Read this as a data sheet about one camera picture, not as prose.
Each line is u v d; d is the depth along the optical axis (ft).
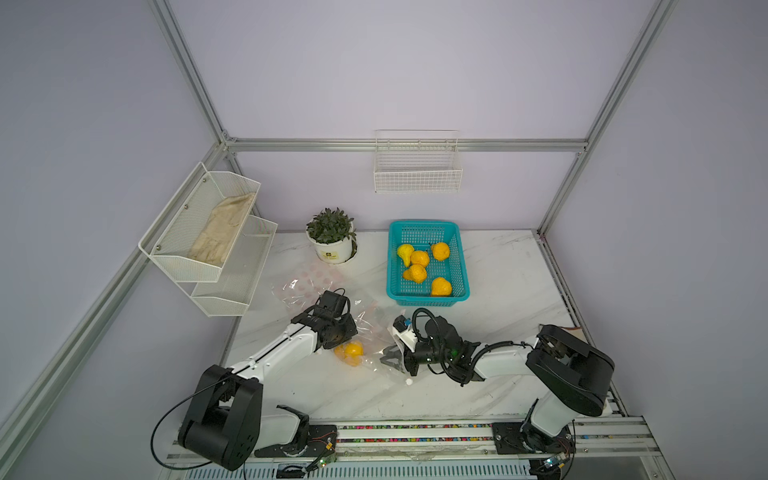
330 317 2.23
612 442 2.41
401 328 2.38
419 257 3.47
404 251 3.53
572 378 1.48
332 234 3.14
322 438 2.40
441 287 3.22
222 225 2.64
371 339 2.93
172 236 2.25
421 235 3.75
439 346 2.23
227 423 1.34
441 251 3.53
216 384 1.38
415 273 3.32
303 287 3.42
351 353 2.64
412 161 3.53
